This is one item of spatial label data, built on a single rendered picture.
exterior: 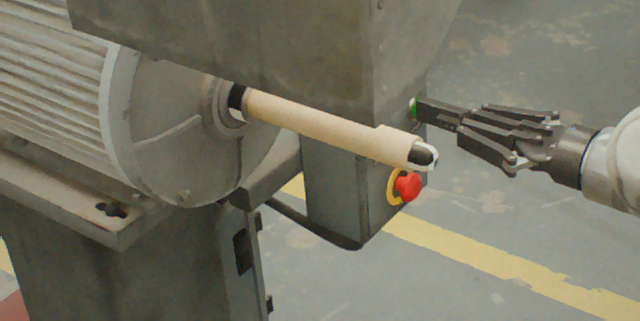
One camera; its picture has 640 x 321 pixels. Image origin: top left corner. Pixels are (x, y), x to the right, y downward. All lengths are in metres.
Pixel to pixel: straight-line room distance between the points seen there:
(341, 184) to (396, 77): 0.60
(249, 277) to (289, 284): 1.17
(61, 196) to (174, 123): 0.22
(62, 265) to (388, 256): 1.58
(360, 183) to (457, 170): 1.79
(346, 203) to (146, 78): 0.43
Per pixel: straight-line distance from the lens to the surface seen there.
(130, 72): 0.87
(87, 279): 1.17
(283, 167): 1.22
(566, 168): 1.13
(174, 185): 0.94
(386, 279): 2.59
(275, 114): 0.90
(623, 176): 0.91
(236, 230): 1.36
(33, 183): 1.12
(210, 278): 1.30
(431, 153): 0.83
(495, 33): 3.77
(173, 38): 0.72
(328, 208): 1.26
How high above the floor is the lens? 1.73
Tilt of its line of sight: 33 degrees down
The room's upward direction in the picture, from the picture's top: 5 degrees counter-clockwise
